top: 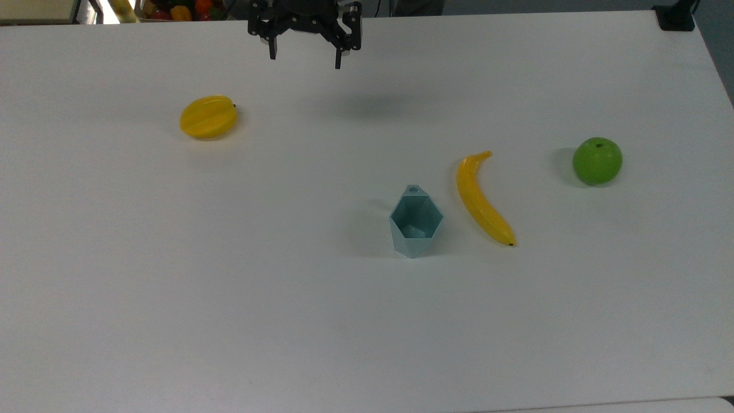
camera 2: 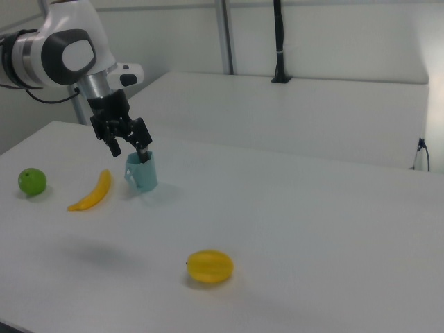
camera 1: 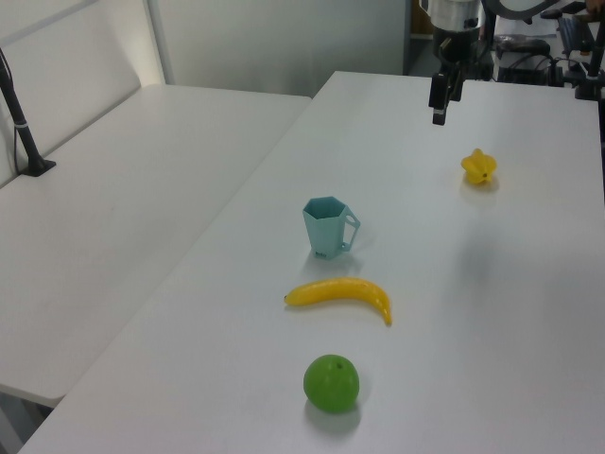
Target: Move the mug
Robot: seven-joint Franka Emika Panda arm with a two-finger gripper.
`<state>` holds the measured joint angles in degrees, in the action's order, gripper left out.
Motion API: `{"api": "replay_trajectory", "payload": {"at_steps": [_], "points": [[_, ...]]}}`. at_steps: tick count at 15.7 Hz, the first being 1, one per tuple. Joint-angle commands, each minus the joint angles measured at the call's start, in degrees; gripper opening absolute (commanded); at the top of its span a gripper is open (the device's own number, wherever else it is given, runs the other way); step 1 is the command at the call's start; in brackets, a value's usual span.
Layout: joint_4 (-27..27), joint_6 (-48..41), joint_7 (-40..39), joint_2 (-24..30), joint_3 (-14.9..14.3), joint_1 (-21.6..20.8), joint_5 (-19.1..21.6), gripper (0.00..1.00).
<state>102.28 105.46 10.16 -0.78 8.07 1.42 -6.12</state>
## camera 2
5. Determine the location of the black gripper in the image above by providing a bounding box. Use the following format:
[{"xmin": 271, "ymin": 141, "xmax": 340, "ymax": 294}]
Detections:
[{"xmin": 86, "ymin": 89, "xmax": 154, "ymax": 164}]

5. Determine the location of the black cable at table edge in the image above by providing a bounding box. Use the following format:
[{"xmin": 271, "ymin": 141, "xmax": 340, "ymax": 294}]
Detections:
[{"xmin": 412, "ymin": 137, "xmax": 432, "ymax": 172}]

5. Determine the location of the yellow plastic starfruit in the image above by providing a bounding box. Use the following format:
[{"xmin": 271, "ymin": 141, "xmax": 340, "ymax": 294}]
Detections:
[{"xmin": 185, "ymin": 248, "xmax": 234, "ymax": 283}]

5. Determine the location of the green plastic apple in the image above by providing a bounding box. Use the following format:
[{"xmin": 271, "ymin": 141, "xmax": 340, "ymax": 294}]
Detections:
[{"xmin": 17, "ymin": 167, "xmax": 47, "ymax": 197}]

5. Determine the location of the light blue hexagonal mug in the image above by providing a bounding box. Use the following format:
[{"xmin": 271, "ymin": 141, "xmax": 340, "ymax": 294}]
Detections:
[{"xmin": 124, "ymin": 151, "xmax": 159, "ymax": 193}]

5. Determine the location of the yellow plastic banana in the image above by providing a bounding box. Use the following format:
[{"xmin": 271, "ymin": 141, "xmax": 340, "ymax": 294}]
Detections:
[{"xmin": 67, "ymin": 169, "xmax": 113, "ymax": 213}]

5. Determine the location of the black camera stand pole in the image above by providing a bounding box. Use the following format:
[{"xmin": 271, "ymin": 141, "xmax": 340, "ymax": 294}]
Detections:
[{"xmin": 271, "ymin": 0, "xmax": 294, "ymax": 85}]

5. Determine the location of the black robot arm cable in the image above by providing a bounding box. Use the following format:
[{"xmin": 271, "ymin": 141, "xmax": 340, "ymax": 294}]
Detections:
[{"xmin": 0, "ymin": 81, "xmax": 83, "ymax": 105}]

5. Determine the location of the aluminium frame post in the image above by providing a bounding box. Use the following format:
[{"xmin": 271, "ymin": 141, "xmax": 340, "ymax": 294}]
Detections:
[
  {"xmin": 214, "ymin": 0, "xmax": 234, "ymax": 75},
  {"xmin": 71, "ymin": 85, "xmax": 88, "ymax": 126}
]

